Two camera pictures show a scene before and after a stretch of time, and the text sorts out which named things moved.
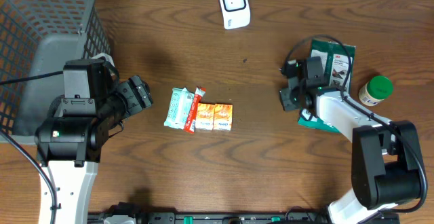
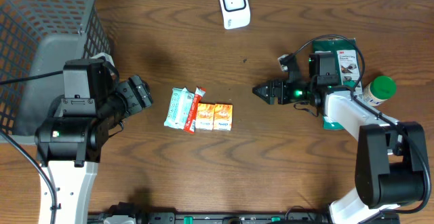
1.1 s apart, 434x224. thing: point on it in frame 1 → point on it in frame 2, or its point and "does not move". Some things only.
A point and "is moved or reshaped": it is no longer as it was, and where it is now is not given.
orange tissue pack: x=222 y=119 does not move
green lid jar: x=376 y=89 does not move
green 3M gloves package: x=336 y=69 is moved or reshaped
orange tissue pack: x=205 y=116 does not move
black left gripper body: x=126 y=102 does not move
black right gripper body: x=291 y=98 → x=298 y=90
